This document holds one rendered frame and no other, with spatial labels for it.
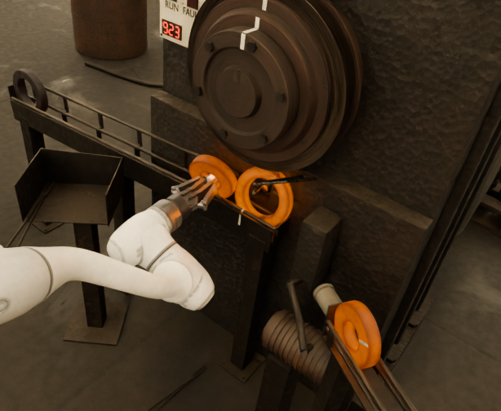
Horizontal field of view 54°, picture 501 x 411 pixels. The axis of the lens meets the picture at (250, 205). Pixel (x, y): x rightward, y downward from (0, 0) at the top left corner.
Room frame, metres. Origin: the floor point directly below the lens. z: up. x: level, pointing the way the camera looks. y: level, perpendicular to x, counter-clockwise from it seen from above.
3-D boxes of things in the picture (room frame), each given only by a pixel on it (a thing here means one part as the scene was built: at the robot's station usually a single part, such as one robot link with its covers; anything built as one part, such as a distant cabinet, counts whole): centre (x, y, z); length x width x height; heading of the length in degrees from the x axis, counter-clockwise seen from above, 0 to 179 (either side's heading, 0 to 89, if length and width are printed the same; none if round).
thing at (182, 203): (1.07, 0.19, 0.75); 0.09 x 0.08 x 0.07; 151
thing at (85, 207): (1.20, 0.55, 0.36); 0.26 x 0.20 x 0.72; 93
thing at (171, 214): (1.01, 0.22, 0.75); 0.09 x 0.06 x 0.09; 61
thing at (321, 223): (1.04, -0.20, 0.68); 0.11 x 0.08 x 0.24; 148
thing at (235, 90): (1.07, 0.06, 1.11); 0.28 x 0.06 x 0.28; 58
